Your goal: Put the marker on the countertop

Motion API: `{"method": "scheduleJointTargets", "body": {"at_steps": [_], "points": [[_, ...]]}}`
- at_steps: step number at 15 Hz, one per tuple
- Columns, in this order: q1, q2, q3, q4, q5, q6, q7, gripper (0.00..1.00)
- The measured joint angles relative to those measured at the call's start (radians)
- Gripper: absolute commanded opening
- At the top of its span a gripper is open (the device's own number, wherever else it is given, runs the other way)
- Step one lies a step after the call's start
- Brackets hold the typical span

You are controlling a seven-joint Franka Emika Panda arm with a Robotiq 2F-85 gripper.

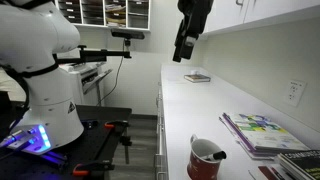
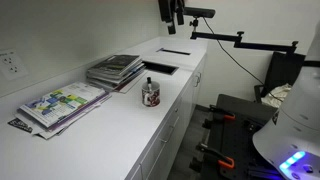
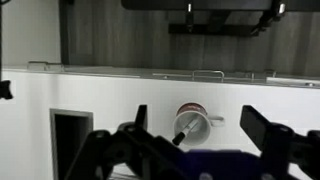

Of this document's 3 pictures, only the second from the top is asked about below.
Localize near drawer handle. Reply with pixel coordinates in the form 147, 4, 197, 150
159, 116, 179, 143

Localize white patterned mug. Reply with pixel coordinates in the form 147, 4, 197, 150
142, 82, 160, 107

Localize lower black orange clamp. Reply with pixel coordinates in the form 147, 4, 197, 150
196, 143, 235, 169

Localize far cabinet door handle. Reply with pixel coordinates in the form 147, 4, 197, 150
194, 72, 202, 87

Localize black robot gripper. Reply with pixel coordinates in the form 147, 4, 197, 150
158, 0, 185, 35

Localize white marker with black cap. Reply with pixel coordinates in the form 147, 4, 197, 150
147, 77, 152, 92

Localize black camera cable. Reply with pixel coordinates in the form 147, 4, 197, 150
202, 17, 284, 103

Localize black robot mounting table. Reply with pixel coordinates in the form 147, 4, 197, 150
189, 94, 284, 180

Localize black chair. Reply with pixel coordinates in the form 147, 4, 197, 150
254, 52, 305, 103

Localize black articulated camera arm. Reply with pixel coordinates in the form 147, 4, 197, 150
189, 18, 298, 53

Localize white crumpled bag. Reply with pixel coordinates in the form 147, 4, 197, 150
261, 84, 292, 108

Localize black orange clamp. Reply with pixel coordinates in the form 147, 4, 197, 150
209, 105, 236, 120
196, 143, 235, 169

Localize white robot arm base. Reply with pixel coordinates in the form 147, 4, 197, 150
253, 23, 320, 180

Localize black patterned card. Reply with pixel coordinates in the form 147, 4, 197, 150
8, 118, 33, 133

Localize white cabinet with drawers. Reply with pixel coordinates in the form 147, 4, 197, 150
125, 53, 208, 180

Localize upper black orange clamp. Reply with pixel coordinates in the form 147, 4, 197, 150
209, 105, 236, 120

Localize colourful brochure paper stack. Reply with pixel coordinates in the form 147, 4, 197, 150
15, 82, 111, 140

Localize white wall power outlet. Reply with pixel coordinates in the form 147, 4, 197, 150
0, 49, 28, 81

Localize black camera on mount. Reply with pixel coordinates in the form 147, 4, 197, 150
184, 7, 216, 18

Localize dark magazine stack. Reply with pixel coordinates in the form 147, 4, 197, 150
86, 54, 145, 91

